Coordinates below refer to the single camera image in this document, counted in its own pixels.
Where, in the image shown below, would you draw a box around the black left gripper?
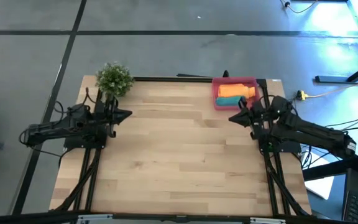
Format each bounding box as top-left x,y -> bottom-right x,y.
94,94 -> 133,133

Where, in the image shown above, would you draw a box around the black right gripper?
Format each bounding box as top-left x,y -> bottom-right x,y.
228,99 -> 273,134

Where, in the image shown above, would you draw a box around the teal microfiber towel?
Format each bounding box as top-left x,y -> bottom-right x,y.
215,95 -> 247,107

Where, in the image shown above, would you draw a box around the orange microfiber towel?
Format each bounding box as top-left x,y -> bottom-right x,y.
218,83 -> 256,99

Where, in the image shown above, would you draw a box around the pink plastic basket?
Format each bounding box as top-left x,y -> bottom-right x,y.
211,77 -> 260,111

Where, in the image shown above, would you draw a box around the green potted plant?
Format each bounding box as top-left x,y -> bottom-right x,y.
94,61 -> 135,98

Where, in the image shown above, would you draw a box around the thin black bar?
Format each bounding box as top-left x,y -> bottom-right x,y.
177,73 -> 214,78

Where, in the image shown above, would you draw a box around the black desk leg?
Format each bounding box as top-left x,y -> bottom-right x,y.
314,57 -> 358,84

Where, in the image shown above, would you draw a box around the black desk foot beam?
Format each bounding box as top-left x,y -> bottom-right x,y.
303,154 -> 358,182

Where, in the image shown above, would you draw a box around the white paper sheet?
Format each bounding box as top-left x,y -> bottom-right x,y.
301,151 -> 335,200

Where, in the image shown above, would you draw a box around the black left wrist camera cable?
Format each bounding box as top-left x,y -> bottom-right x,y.
53,86 -> 98,114

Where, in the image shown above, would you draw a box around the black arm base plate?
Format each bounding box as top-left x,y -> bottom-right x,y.
63,124 -> 108,149
257,129 -> 302,154

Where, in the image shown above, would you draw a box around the black aluminium frame rail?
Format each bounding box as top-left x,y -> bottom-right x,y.
54,88 -> 113,215
255,78 -> 312,217
132,76 -> 214,83

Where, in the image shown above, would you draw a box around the pale yellow extension cord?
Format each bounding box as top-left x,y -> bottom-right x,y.
306,76 -> 358,99

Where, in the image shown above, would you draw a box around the black frame bar silver brackets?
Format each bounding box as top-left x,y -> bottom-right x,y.
0,210 -> 358,224

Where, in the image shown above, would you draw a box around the pale cable with black plug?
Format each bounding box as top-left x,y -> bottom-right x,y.
280,0 -> 319,15

